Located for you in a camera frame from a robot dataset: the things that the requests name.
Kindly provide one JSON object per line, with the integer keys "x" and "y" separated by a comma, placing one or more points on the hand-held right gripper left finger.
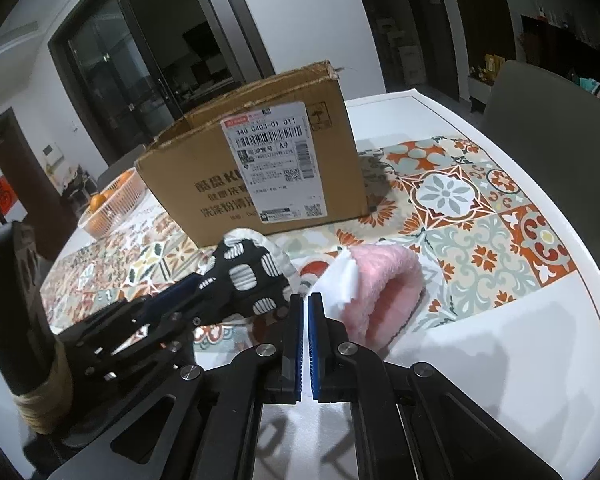
{"x": 295, "y": 350}

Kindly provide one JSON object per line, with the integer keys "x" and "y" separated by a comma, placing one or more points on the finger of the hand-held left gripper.
{"x": 205, "y": 320}
{"x": 180, "y": 291}

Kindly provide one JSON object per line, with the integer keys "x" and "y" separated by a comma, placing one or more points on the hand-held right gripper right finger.
{"x": 316, "y": 350}

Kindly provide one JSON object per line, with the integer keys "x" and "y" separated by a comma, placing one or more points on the black dotted cloth pouch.
{"x": 250, "y": 272}

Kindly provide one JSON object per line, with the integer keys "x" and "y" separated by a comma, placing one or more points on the white tissue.
{"x": 337, "y": 285}

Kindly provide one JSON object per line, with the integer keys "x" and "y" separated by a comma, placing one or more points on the cardboard box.
{"x": 190, "y": 185}

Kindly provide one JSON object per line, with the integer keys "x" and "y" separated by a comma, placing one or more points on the white fruit basket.
{"x": 115, "y": 215}

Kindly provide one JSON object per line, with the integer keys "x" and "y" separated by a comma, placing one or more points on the brown wooden door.
{"x": 35, "y": 200}

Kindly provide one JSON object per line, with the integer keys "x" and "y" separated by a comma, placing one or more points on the orange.
{"x": 125, "y": 181}
{"x": 98, "y": 202}

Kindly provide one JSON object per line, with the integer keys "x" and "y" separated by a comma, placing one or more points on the grey dining chair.
{"x": 540, "y": 125}
{"x": 120, "y": 165}

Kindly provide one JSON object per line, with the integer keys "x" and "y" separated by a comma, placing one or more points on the white shoe rack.
{"x": 77, "y": 185}

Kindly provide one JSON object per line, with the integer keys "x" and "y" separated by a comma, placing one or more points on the patterned table runner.
{"x": 455, "y": 195}

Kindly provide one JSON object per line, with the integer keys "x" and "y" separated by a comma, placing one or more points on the dark sliding glass door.
{"x": 130, "y": 70}

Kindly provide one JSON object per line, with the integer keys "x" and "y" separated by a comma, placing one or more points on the dark display shelf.
{"x": 570, "y": 40}

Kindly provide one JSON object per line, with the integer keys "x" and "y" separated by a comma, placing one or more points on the white wall intercom panel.
{"x": 53, "y": 155}

